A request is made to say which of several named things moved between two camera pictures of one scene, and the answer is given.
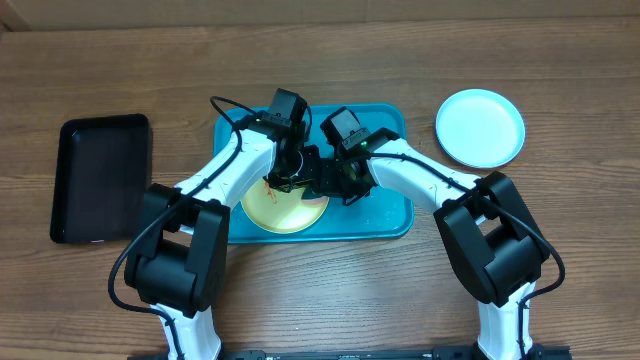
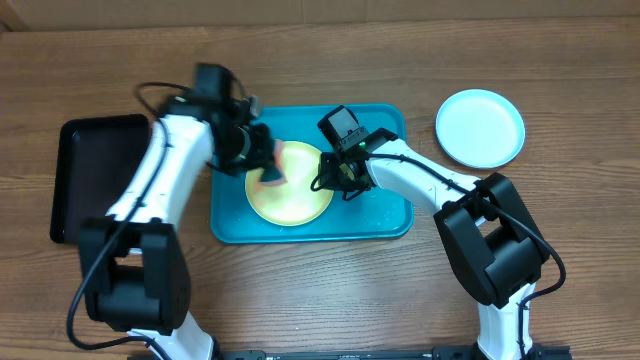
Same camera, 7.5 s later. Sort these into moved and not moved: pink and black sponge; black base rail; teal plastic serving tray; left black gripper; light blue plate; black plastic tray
Moved: left black gripper; pink and black sponge
Not moved: black base rail; black plastic tray; teal plastic serving tray; light blue plate
